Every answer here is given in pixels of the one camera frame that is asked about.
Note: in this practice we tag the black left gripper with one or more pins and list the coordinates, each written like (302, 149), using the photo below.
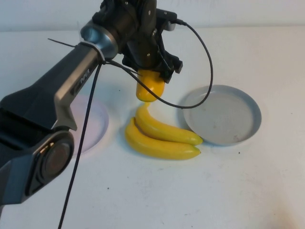
(145, 52)

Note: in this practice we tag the plain yellow mango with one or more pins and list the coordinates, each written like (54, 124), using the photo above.
(150, 87)

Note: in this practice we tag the yellow banana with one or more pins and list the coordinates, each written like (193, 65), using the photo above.
(166, 133)
(157, 148)

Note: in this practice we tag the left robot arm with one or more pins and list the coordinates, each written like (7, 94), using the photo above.
(47, 107)

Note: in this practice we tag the grey-blue round plate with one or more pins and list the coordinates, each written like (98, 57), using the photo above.
(221, 119)

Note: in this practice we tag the pink round plate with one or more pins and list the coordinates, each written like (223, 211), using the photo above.
(95, 124)

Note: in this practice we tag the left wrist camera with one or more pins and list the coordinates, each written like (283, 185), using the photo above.
(166, 19)

